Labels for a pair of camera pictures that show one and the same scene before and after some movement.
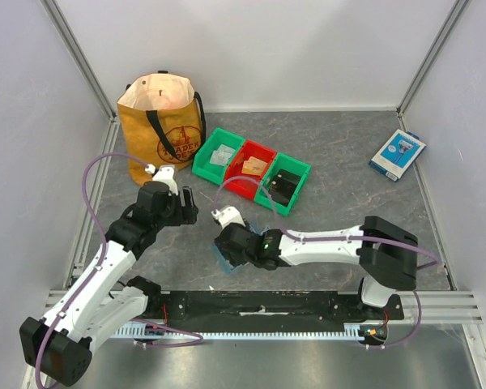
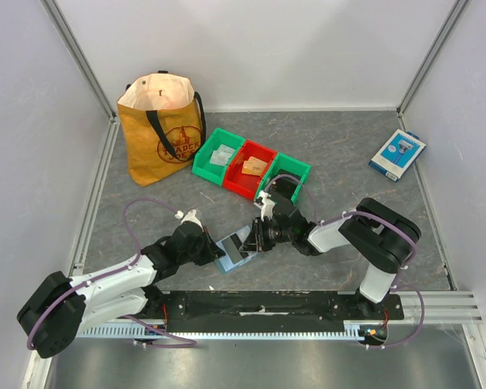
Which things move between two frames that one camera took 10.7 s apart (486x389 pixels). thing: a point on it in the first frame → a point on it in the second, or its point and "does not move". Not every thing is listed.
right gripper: x=228 y=250 → x=257 y=236
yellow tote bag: x=163 y=121 does not move
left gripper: x=185 y=214 → x=211 y=250
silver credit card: x=221 y=156 does not move
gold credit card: x=253 y=166 does not move
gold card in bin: x=255 y=166 does not move
